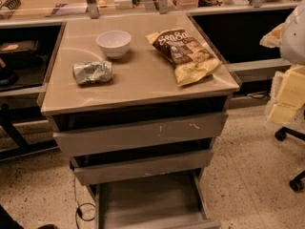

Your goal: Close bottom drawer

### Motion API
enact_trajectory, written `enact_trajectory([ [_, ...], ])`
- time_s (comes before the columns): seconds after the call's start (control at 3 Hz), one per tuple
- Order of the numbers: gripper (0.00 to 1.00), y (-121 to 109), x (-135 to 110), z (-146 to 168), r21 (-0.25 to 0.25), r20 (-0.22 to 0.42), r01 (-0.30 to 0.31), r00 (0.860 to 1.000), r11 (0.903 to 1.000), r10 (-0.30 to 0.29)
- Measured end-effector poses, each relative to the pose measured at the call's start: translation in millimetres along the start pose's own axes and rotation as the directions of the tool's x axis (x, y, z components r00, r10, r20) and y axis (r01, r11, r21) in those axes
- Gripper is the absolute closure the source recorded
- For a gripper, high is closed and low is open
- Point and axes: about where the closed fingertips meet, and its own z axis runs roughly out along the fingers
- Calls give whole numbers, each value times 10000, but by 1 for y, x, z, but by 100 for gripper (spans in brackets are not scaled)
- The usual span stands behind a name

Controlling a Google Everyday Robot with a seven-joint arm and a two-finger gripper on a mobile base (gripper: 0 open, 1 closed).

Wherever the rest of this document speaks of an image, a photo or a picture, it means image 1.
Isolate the brown box on shelf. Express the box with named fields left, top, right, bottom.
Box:
left=0, top=40, right=38, bottom=54

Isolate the black office chair base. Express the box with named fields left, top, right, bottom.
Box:
left=274, top=126, right=305, bottom=193

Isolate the black floor cable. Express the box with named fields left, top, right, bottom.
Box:
left=73, top=175, right=97, bottom=229

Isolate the grey middle drawer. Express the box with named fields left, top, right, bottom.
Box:
left=74, top=137, right=213, bottom=185

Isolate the black cable under desk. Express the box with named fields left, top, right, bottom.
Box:
left=246, top=92, right=271, bottom=100

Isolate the grey drawer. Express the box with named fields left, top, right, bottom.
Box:
left=74, top=137, right=213, bottom=185
left=95, top=171, right=221, bottom=229
left=54, top=95, right=227, bottom=156

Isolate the grey drawer cabinet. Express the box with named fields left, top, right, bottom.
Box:
left=36, top=11, right=242, bottom=229

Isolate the grey bottom drawer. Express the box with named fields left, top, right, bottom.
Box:
left=95, top=171, right=221, bottom=229

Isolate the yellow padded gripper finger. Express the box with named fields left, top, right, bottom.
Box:
left=266, top=65, right=305, bottom=124

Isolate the dark shoe on shelf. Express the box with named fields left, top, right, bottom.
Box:
left=0, top=58, right=18, bottom=87

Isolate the white bowl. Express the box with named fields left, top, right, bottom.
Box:
left=96, top=31, right=132, bottom=59

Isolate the grey top drawer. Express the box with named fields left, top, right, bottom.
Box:
left=54, top=95, right=227, bottom=156

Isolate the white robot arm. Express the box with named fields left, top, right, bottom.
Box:
left=259, top=0, right=305, bottom=124

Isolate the black spiral object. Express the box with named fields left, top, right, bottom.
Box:
left=0, top=0, right=21, bottom=20

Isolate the sea salt chips bag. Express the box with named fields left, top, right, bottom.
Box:
left=146, top=28, right=222, bottom=86

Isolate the purple paper on desk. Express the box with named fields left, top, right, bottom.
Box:
left=51, top=3, right=88, bottom=16

